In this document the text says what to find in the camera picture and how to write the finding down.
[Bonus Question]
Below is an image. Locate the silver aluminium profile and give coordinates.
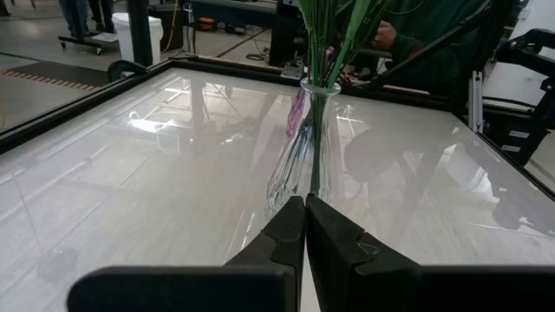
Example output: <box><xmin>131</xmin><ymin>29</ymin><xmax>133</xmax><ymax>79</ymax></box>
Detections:
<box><xmin>467</xmin><ymin>70</ymin><xmax>484</xmax><ymax>134</ymax></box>

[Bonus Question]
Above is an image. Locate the black wheeled cart base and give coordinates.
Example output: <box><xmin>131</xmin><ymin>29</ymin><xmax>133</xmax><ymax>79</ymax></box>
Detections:
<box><xmin>57</xmin><ymin>31</ymin><xmax>116</xmax><ymax>56</ymax></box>

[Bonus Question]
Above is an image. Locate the dark hazard-striped floor mat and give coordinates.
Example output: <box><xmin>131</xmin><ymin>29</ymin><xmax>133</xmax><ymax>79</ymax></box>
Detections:
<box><xmin>0</xmin><ymin>60</ymin><xmax>110</xmax><ymax>94</ymax></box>

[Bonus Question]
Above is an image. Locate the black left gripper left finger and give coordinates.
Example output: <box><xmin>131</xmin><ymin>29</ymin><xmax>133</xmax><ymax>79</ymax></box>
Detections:
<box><xmin>66</xmin><ymin>195</ymin><xmax>307</xmax><ymax>312</ymax></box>

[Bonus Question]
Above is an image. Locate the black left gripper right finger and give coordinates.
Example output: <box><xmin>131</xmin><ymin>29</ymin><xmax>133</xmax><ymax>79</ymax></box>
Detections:
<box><xmin>305</xmin><ymin>192</ymin><xmax>555</xmax><ymax>312</ymax></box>

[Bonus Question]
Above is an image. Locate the black rig strut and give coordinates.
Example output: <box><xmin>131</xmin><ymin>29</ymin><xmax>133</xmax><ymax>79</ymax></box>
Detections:
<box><xmin>367</xmin><ymin>6</ymin><xmax>496</xmax><ymax>91</ymax></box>

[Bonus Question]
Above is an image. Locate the yellow floor cable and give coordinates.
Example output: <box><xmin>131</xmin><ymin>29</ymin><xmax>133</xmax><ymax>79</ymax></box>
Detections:
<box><xmin>161</xmin><ymin>0</ymin><xmax>180</xmax><ymax>54</ymax></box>

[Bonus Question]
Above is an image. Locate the person's hand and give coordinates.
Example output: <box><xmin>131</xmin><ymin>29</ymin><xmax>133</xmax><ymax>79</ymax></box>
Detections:
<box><xmin>371</xmin><ymin>20</ymin><xmax>398</xmax><ymax>51</ymax></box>

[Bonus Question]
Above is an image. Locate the white plastic bucket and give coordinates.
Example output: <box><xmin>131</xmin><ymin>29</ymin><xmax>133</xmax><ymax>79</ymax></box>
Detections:
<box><xmin>111</xmin><ymin>11</ymin><xmax>165</xmax><ymax>67</ymax></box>

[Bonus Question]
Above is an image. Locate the person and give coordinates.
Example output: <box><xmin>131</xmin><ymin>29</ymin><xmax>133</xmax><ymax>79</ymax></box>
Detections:
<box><xmin>88</xmin><ymin>0</ymin><xmax>117</xmax><ymax>36</ymax></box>
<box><xmin>57</xmin><ymin>0</ymin><xmax>90</xmax><ymax>38</ymax></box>
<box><xmin>372</xmin><ymin>0</ymin><xmax>493</xmax><ymax>94</ymax></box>

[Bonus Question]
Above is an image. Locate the pink glass vase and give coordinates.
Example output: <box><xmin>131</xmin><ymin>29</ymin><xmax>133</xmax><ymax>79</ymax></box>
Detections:
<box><xmin>284</xmin><ymin>88</ymin><xmax>308</xmax><ymax>140</ymax></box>

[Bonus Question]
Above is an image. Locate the black table frame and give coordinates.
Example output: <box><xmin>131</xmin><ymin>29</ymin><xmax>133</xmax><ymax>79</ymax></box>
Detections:
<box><xmin>0</xmin><ymin>54</ymin><xmax>555</xmax><ymax>203</ymax></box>

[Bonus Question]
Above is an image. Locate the black curved frame clamp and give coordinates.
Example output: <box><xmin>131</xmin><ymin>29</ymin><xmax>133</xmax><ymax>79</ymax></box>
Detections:
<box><xmin>107</xmin><ymin>59</ymin><xmax>147</xmax><ymax>84</ymax></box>

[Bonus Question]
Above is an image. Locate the dark workbench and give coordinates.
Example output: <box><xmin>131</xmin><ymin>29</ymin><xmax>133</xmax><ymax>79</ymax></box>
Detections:
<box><xmin>186</xmin><ymin>0</ymin><xmax>304</xmax><ymax>68</ymax></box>

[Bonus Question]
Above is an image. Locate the grey metal bracket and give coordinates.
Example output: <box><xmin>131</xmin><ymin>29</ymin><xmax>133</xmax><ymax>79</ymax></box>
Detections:
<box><xmin>280</xmin><ymin>60</ymin><xmax>307</xmax><ymax>81</ymax></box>

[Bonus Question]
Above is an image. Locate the clear glass vase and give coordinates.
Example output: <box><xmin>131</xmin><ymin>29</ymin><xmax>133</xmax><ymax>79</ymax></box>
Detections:
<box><xmin>264</xmin><ymin>77</ymin><xmax>343</xmax><ymax>218</ymax></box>

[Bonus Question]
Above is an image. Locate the black upright rig post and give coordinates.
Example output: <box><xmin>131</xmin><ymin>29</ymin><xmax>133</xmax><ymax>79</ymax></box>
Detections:
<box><xmin>126</xmin><ymin>0</ymin><xmax>154</xmax><ymax>68</ymax></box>

